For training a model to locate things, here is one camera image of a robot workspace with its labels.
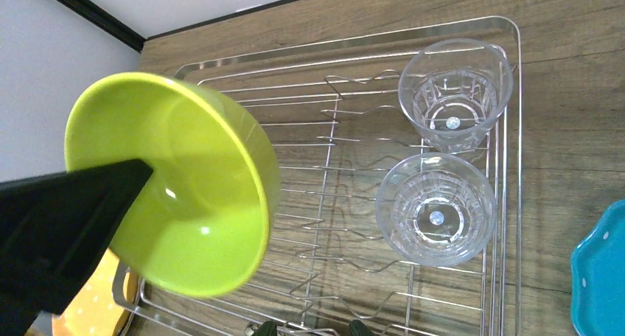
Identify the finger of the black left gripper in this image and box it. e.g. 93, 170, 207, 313
348, 320, 374, 336
254, 321, 278, 336

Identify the orange polka dot plate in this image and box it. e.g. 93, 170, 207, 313
52, 251, 130, 336

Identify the small clear plastic cup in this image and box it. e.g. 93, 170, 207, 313
375, 153, 497, 267

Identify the blue polka dot plate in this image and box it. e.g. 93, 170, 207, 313
570, 200, 624, 335

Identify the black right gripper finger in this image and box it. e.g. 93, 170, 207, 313
1, 159, 153, 335

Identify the metal wire dish rack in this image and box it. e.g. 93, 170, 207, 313
122, 15, 523, 335

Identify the black aluminium frame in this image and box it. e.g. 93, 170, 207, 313
55, 0, 298, 52

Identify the yellow green bowl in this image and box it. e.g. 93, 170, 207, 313
64, 72, 282, 298

